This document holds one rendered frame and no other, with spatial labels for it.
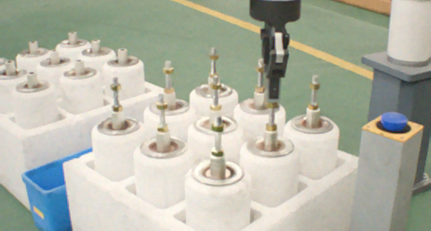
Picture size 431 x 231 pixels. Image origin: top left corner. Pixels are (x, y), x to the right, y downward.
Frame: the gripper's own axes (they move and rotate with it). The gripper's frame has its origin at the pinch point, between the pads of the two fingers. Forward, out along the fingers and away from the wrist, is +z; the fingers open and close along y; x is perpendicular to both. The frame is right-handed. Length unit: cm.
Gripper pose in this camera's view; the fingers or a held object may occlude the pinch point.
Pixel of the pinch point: (272, 88)
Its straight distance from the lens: 83.7
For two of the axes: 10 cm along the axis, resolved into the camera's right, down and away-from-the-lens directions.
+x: -10.0, 0.1, -0.3
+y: -0.3, -3.8, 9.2
